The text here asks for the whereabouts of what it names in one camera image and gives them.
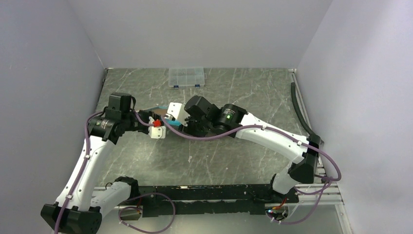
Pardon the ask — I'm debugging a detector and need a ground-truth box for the aluminium rail frame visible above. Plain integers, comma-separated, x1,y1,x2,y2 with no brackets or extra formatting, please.
93,183,352,234

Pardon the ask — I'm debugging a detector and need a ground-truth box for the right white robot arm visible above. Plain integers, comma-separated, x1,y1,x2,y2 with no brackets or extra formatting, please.
168,96,321,202

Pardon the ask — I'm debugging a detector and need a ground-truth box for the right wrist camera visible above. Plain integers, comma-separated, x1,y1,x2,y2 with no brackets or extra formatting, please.
166,102,190,126

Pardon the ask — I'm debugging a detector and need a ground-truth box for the clear plastic organizer box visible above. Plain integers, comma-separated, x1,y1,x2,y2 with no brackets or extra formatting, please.
169,67,206,89

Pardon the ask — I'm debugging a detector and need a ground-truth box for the black mounting base bar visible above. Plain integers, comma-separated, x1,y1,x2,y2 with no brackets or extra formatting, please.
124,184,299,217

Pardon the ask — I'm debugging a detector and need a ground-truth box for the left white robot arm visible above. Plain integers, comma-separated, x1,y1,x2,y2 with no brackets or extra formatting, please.
40,93,150,234

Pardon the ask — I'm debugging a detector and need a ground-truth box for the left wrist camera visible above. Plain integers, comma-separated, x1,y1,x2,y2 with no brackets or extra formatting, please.
148,117,167,139

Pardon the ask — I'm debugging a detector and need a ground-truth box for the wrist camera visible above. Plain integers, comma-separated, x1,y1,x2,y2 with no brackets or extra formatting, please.
148,117,167,139
166,102,190,126

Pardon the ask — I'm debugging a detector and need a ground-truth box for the wooden picture frame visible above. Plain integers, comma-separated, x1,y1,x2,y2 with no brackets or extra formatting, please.
138,105,181,127

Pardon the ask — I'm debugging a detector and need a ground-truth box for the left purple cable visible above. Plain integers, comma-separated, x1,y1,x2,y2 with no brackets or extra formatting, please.
53,110,176,234

